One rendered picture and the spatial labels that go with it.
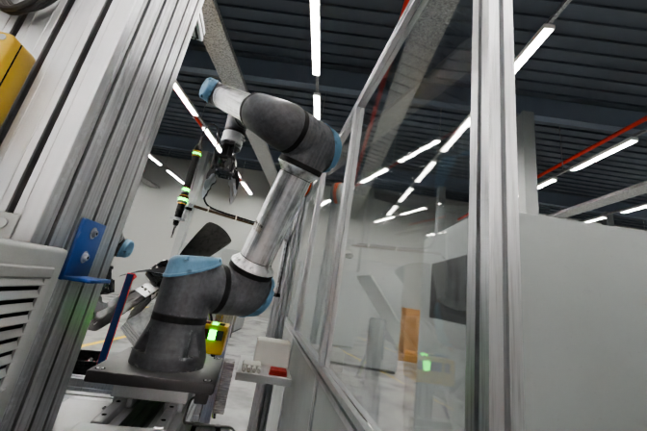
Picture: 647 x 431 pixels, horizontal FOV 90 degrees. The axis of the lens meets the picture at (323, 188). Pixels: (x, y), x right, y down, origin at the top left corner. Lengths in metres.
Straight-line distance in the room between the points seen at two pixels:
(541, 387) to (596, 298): 0.74
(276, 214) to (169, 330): 0.33
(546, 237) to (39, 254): 2.85
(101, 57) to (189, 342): 0.55
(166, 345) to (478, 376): 0.57
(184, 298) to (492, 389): 0.58
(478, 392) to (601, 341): 2.63
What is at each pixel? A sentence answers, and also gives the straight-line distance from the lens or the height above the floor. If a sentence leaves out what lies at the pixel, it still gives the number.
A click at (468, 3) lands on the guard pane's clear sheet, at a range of 0.73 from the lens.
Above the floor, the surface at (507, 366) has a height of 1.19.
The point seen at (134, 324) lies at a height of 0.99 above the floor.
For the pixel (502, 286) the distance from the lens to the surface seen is 0.44.
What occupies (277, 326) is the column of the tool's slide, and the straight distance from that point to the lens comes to 2.04.
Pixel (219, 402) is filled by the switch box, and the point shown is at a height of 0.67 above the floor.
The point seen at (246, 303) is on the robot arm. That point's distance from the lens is 0.85.
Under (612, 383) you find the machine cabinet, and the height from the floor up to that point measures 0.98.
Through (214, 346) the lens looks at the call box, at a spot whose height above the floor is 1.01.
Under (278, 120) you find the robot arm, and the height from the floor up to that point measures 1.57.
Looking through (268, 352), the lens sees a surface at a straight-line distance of 1.78.
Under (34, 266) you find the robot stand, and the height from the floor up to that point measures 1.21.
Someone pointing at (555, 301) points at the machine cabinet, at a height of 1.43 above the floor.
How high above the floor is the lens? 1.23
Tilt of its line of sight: 18 degrees up
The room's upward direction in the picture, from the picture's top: 9 degrees clockwise
